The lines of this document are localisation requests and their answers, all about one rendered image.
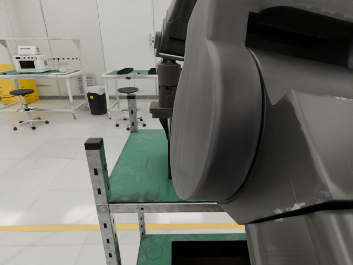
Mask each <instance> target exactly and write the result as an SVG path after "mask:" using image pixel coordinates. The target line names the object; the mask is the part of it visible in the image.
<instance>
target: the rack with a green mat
mask: <svg viewBox="0 0 353 265"><path fill-rule="evenodd" d="M127 101H128V113H129V124H130V134H129V136H128V138H127V141H126V143H125V145H124V147H123V149H122V151H121V153H120V155H119V157H118V159H117V161H116V163H115V165H114V167H113V169H112V171H111V173H110V175H109V176H108V169H107V162H106V155H105V148H104V144H103V138H102V137H96V138H88V139H87V140H86V142H85V143H84V146H85V152H86V157H87V163H88V168H89V173H90V179H91V184H92V190H93V193H94V199H95V205H96V211H97V215H98V221H99V226H100V232H101V237H102V243H103V248H104V252H105V257H106V263H107V265H122V264H121V257H120V250H119V243H118V236H117V229H116V222H115V216H114V213H138V221H139V232H140V242H139V249H138V255H137V260H136V265H171V242H172V241H212V240H246V233H188V234H146V220H145V213H174V212H225V211H224V210H223V209H222V208H221V207H220V206H219V205H218V204H217V203H216V202H215V201H197V200H182V199H180V198H179V197H178V196H177V194H176V192H175V190H174V186H173V182H172V179H169V174H168V140H167V137H166V134H165V131H164V129H138V116H137V102H136V94H128V95H127Z"/></svg>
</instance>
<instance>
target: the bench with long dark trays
mask: <svg viewBox="0 0 353 265"><path fill-rule="evenodd" d="M117 71H119V70H112V71H109V72H107V73H105V74H102V75H101V77H103V79H104V84H105V92H106V100H107V107H108V116H109V119H111V111H121V110H122V109H120V108H119V97H118V91H117V90H118V87H117V79H126V77H127V75H128V77H131V79H158V74H148V70H133V71H131V72H129V73H127V74H117ZM137 73H140V74H137ZM135 74H136V75H135ZM107 79H114V81H115V90H116V99H117V101H116V102H115V103H114V104H113V105H112V106H110V102H109V94H108V86H107ZM116 104H117V108H118V109H113V108H114V106H115V105H116ZM139 111H149V109H139Z"/></svg>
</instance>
